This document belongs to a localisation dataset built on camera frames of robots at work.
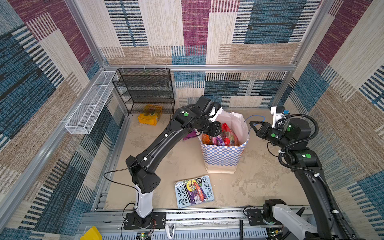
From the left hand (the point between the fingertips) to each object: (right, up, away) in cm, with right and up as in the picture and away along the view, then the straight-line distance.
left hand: (221, 130), depth 71 cm
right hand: (+12, +2, -3) cm, 12 cm away
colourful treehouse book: (-12, -32, +9) cm, 36 cm away
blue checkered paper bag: (+1, -11, +2) cm, 11 cm away
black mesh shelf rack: (-48, +27, +40) cm, 68 cm away
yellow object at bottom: (-59, -48, -1) cm, 76 cm away
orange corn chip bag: (-6, -6, +15) cm, 17 cm away
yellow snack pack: (-44, +11, +41) cm, 61 cm away
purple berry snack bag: (-1, -5, +4) cm, 7 cm away
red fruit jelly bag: (+7, -5, +11) cm, 13 cm away
